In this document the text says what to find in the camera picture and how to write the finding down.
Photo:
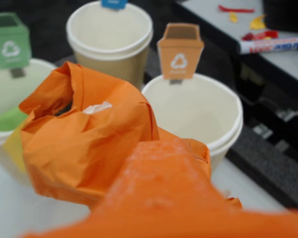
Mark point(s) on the paper cup with green label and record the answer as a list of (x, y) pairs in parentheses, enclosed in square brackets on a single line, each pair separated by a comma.
[(0, 94)]

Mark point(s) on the green recycling bin label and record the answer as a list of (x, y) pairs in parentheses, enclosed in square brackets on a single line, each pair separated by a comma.
[(11, 44)]

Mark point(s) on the paper cup with blue label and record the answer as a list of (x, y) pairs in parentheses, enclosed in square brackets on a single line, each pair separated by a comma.
[(109, 32)]

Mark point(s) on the yellow welcome sign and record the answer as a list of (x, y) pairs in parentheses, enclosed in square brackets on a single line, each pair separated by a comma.
[(15, 146)]

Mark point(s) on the paper cup with orange label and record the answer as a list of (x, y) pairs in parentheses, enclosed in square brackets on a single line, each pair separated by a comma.
[(196, 109)]

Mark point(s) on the white side table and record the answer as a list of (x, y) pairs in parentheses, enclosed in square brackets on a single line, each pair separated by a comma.
[(208, 19)]

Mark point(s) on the grey foam border strip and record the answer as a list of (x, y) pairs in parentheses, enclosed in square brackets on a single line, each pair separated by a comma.
[(263, 161)]

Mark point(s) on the red and white marker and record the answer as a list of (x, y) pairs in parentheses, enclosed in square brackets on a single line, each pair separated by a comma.
[(273, 45)]

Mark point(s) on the green paper wad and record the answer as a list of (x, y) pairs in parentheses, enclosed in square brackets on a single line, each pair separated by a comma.
[(7, 121)]

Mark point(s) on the small yellow scrap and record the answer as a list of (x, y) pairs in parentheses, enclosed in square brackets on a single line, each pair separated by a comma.
[(233, 17)]

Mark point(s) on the orange paper wad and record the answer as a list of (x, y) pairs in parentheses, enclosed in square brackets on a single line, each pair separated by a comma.
[(84, 138)]

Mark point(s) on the orange recycling bin label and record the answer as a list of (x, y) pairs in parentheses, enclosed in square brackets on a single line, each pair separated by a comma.
[(180, 52)]

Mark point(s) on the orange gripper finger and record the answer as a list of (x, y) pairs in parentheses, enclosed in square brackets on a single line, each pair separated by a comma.
[(164, 193)]

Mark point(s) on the large yellow scrap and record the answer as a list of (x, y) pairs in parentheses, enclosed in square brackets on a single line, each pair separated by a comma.
[(257, 23)]

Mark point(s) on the red crumpled wrapper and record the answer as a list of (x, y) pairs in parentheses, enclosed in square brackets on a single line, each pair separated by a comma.
[(260, 35)]

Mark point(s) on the red plastic strip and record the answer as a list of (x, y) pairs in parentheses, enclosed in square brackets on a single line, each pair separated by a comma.
[(236, 10)]

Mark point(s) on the blue recycling bin label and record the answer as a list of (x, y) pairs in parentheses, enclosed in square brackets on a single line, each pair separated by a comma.
[(114, 4)]

